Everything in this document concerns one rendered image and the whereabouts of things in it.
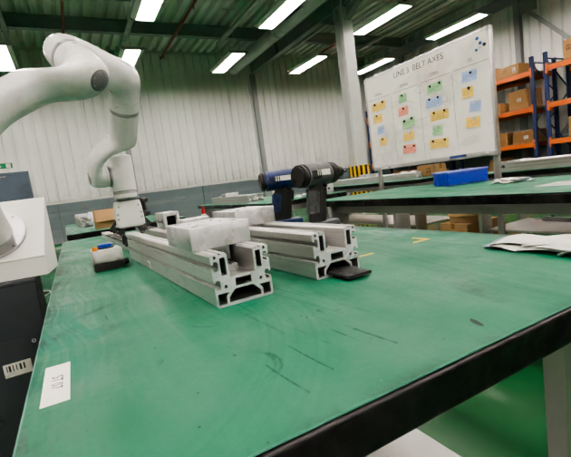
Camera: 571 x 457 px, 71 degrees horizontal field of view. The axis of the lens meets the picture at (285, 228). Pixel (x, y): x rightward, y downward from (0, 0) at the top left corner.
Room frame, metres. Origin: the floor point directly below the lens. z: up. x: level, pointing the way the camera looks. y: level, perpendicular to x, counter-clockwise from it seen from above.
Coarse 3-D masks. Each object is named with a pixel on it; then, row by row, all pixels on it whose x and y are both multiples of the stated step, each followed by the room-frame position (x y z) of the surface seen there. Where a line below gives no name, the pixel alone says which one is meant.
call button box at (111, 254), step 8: (104, 248) 1.14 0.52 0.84; (112, 248) 1.13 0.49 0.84; (120, 248) 1.14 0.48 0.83; (96, 256) 1.11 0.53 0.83; (104, 256) 1.12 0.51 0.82; (112, 256) 1.13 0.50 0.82; (120, 256) 1.14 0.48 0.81; (96, 264) 1.11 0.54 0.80; (104, 264) 1.12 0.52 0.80; (112, 264) 1.13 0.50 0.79; (120, 264) 1.14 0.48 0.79; (96, 272) 1.11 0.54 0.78
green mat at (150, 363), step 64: (64, 256) 1.63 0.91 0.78; (128, 256) 1.37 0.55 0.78; (384, 256) 0.83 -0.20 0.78; (448, 256) 0.75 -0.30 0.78; (512, 256) 0.69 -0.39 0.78; (64, 320) 0.66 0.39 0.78; (128, 320) 0.61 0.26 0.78; (192, 320) 0.57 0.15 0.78; (256, 320) 0.53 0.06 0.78; (320, 320) 0.50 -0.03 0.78; (384, 320) 0.47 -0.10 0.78; (448, 320) 0.44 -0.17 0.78; (512, 320) 0.42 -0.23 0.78; (128, 384) 0.39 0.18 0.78; (192, 384) 0.37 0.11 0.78; (256, 384) 0.35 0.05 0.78; (320, 384) 0.34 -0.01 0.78; (384, 384) 0.32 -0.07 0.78; (64, 448) 0.29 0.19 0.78; (128, 448) 0.28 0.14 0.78; (192, 448) 0.27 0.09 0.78; (256, 448) 0.26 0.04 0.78
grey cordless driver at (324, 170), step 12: (300, 168) 1.00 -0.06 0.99; (312, 168) 1.01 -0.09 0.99; (324, 168) 1.04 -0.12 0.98; (336, 168) 1.07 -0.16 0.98; (300, 180) 1.00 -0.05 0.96; (312, 180) 1.00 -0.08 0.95; (324, 180) 1.04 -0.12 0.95; (336, 180) 1.08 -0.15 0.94; (312, 192) 1.02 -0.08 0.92; (324, 192) 1.05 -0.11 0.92; (312, 204) 1.02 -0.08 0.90; (324, 204) 1.04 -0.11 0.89; (312, 216) 1.02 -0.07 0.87; (324, 216) 1.04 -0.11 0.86
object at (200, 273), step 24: (144, 240) 1.05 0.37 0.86; (144, 264) 1.10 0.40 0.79; (168, 264) 0.90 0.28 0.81; (192, 264) 0.69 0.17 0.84; (216, 264) 0.62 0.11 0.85; (240, 264) 0.69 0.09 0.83; (264, 264) 0.65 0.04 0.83; (192, 288) 0.71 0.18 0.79; (216, 288) 0.61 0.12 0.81; (240, 288) 0.70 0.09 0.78; (264, 288) 0.68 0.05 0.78
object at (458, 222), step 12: (420, 168) 5.31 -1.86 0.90; (432, 168) 5.12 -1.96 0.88; (444, 168) 5.16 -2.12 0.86; (96, 216) 3.18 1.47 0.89; (108, 216) 3.22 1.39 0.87; (456, 216) 4.42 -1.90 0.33; (468, 216) 4.34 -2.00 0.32; (96, 228) 3.20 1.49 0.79; (444, 228) 4.59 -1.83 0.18; (456, 228) 4.44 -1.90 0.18; (468, 228) 4.32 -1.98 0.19
